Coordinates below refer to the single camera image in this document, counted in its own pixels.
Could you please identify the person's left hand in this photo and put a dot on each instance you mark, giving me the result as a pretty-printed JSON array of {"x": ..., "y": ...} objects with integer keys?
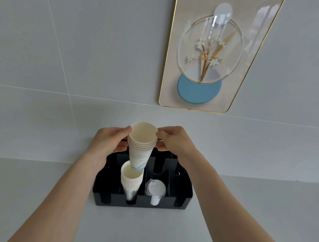
[{"x": 106, "y": 142}]

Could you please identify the person's right hand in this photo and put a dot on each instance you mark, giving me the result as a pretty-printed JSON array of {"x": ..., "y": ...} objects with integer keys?
[{"x": 178, "y": 141}]

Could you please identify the person's left thumb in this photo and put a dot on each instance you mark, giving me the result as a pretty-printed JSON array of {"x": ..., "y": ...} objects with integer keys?
[{"x": 121, "y": 131}]

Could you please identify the person's right thumb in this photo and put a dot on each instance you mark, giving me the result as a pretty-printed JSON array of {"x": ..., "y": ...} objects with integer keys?
[{"x": 164, "y": 132}]

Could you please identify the tall stack of paper cups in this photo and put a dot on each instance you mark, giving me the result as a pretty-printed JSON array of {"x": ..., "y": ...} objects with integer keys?
[{"x": 140, "y": 150}]

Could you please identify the person's left forearm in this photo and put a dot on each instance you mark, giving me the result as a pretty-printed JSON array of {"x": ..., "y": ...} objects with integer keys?
[{"x": 65, "y": 197}]

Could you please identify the person's right forearm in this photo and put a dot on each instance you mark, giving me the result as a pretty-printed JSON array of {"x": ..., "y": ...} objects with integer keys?
[{"x": 219, "y": 205}]

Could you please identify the short stack of paper cups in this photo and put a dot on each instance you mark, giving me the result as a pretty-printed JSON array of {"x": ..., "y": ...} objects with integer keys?
[{"x": 130, "y": 181}]

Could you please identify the stack of clear plastic lids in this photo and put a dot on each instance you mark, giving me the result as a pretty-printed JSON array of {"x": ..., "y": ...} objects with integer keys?
[{"x": 155, "y": 188}]

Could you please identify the black plastic cup organizer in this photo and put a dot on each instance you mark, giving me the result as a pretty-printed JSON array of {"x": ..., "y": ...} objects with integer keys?
[{"x": 164, "y": 202}]

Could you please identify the gold-framed floral wall art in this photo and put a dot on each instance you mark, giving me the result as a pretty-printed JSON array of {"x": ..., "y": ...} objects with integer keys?
[{"x": 211, "y": 53}]

